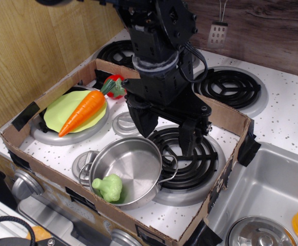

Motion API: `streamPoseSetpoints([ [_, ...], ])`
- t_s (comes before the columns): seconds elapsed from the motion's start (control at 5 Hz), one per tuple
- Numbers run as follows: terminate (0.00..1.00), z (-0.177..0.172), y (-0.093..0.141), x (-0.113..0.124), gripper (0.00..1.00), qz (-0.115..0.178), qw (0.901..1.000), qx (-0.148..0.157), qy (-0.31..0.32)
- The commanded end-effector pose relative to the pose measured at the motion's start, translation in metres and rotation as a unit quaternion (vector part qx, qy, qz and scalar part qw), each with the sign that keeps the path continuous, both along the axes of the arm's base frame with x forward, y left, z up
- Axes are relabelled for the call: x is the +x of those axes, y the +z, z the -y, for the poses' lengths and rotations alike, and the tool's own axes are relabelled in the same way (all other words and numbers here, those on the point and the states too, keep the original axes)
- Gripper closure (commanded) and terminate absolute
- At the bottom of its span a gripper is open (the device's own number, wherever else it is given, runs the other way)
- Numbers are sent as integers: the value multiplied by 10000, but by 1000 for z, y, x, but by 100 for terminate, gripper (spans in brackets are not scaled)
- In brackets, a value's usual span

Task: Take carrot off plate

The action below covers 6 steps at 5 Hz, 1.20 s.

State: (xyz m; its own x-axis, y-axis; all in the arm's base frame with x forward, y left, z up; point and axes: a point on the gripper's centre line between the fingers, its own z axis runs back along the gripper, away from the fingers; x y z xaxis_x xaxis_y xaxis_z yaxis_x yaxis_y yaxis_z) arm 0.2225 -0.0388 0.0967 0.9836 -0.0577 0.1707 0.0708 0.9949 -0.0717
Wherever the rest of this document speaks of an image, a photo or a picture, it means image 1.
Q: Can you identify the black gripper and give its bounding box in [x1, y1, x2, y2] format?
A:
[122, 68, 211, 156]

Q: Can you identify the orange toy carrot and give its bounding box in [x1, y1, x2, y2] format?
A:
[58, 79, 115, 137]

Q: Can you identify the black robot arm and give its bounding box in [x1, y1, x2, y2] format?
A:
[111, 1, 211, 156]

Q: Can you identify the light green plate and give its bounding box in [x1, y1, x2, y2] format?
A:
[44, 90, 107, 133]

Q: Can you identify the centre silver stove knob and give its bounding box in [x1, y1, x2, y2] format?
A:
[112, 112, 140, 137]

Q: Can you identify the silver stove knob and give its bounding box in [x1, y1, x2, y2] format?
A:
[72, 151, 98, 187]
[112, 112, 140, 137]

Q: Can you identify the front right stove burner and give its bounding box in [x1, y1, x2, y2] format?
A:
[148, 126, 226, 207]

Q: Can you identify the red toy tomato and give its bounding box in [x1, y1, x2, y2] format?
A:
[104, 74, 126, 99]

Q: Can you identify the green toy broccoli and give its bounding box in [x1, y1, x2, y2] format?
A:
[91, 174, 123, 202]

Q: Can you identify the back left stove burner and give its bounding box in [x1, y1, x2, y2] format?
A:
[96, 40, 134, 69]

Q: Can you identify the front silver stove knob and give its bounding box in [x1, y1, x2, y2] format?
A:
[72, 151, 98, 187]

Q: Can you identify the hanging metal spatula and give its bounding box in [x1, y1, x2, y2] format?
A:
[207, 1, 228, 49]

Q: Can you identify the right oven front knob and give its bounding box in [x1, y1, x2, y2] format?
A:
[109, 229, 142, 246]

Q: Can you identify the oven knob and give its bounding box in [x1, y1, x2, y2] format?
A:
[12, 169, 44, 200]
[109, 229, 142, 246]

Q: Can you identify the steel sink basin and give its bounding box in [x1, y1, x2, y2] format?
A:
[208, 142, 298, 245]

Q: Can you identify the front left stove burner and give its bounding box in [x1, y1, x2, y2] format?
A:
[30, 86, 109, 146]

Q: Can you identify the steel pot lid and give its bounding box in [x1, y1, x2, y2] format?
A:
[225, 216, 297, 245]

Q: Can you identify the cardboard fence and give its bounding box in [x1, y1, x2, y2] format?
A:
[1, 59, 254, 245]

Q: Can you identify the left oven front knob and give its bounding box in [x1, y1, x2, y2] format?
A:
[12, 169, 44, 200]

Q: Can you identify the orange toy piece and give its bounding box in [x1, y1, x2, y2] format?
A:
[31, 225, 52, 242]

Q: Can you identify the steel pot with handles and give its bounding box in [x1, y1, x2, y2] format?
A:
[88, 136, 172, 211]

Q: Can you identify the black cable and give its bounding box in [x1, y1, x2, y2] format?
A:
[0, 216, 36, 243]

